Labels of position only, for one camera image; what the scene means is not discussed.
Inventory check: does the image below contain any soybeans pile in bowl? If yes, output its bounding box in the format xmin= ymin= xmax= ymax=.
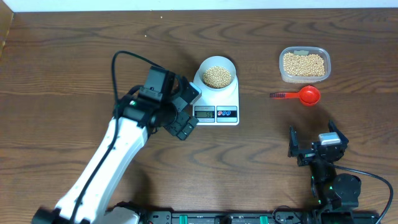
xmin=203 ymin=66 xmax=232 ymax=89

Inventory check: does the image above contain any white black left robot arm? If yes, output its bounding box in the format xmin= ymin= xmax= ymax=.
xmin=32 ymin=76 xmax=201 ymax=223

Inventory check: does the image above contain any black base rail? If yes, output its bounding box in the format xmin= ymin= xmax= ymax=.
xmin=138 ymin=205 xmax=379 ymax=224

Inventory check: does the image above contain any clear container of soybeans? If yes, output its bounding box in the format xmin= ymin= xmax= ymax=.
xmin=279 ymin=46 xmax=331 ymax=84

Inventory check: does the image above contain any grey plastic bowl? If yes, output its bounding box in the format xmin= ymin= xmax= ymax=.
xmin=195 ymin=56 xmax=238 ymax=91

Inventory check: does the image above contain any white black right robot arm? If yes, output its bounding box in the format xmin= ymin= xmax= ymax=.
xmin=288 ymin=120 xmax=361 ymax=223

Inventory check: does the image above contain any red plastic scoop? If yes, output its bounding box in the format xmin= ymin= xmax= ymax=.
xmin=269 ymin=85 xmax=321 ymax=106

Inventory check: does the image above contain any white digital kitchen scale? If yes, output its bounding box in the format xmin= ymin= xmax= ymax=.
xmin=193 ymin=76 xmax=239 ymax=126

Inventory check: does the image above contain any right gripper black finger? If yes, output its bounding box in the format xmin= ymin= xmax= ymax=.
xmin=288 ymin=126 xmax=299 ymax=157
xmin=328 ymin=119 xmax=345 ymax=137

